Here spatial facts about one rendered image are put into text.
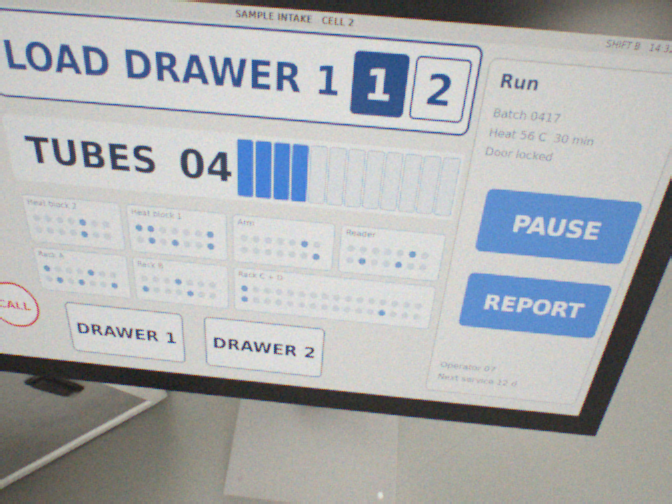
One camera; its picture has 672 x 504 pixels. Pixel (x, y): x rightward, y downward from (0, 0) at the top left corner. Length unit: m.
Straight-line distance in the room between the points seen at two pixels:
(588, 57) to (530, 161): 0.06
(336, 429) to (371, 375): 0.95
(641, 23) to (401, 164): 0.15
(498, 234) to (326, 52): 0.16
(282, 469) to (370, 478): 0.24
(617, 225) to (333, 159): 0.19
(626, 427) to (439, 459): 0.56
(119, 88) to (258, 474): 1.13
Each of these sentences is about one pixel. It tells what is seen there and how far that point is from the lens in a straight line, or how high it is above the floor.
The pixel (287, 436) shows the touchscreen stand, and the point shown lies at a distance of 1.32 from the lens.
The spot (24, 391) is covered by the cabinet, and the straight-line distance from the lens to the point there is 1.02.
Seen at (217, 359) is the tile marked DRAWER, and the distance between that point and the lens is 0.37.
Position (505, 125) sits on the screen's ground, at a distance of 0.30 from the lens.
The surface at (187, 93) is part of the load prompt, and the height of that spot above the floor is 1.14.
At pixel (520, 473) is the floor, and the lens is 1.45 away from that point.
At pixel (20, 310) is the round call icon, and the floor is 1.01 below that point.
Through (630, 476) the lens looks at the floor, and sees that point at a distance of 1.58.
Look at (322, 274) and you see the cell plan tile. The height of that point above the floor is 1.06.
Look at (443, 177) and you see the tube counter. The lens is 0.29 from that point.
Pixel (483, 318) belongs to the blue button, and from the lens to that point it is 0.34.
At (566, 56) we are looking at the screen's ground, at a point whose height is 1.17.
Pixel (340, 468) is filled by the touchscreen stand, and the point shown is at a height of 0.03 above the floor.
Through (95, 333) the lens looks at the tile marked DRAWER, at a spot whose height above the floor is 1.00.
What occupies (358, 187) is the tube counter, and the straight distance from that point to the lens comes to 0.29.
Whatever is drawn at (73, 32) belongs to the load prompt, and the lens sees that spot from 0.33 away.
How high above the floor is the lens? 1.35
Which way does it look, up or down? 64 degrees down
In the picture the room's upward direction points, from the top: 2 degrees clockwise
